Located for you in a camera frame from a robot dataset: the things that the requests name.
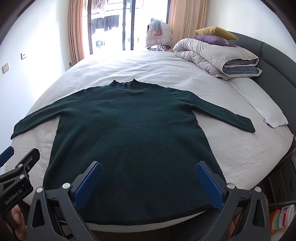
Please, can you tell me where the flat white pillow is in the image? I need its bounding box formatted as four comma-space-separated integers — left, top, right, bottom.
229, 77, 289, 128

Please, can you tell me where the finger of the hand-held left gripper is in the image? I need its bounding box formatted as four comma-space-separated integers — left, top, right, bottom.
0, 148, 40, 184
0, 146, 15, 168

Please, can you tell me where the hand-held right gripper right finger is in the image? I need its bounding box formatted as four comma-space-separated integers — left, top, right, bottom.
195, 161, 271, 241

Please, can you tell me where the purple pillow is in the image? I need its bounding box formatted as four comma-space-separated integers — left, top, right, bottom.
193, 35, 237, 48

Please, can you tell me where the yellow pillow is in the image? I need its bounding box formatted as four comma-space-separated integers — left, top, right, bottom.
195, 27, 238, 41

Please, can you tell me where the white puffer jacket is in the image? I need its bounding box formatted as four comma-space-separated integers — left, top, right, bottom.
145, 19, 173, 51

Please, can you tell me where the colourful striped cloth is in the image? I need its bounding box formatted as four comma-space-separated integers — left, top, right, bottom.
269, 205, 294, 234

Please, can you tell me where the peach curtain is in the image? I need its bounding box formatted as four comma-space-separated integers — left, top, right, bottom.
168, 0, 207, 41
68, 0, 85, 66

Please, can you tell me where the dark green sweater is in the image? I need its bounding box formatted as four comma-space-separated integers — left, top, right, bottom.
10, 79, 256, 226

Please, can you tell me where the round white bed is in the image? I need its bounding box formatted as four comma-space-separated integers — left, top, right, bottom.
5, 50, 294, 233

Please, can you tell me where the dark hanging laundry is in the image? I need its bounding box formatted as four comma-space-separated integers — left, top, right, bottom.
91, 15, 119, 32

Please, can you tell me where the grey padded headboard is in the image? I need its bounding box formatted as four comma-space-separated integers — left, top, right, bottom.
228, 31, 296, 139

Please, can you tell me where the black framed glass door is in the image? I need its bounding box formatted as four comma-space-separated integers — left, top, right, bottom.
82, 0, 176, 55

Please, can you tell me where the person's left hand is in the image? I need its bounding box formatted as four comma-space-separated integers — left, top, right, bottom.
5, 205, 28, 241

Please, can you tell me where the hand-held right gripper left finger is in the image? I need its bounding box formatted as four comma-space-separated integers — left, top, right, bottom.
26, 161, 102, 241

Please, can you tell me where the folded grey duvet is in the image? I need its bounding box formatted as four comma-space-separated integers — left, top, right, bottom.
173, 38, 263, 80

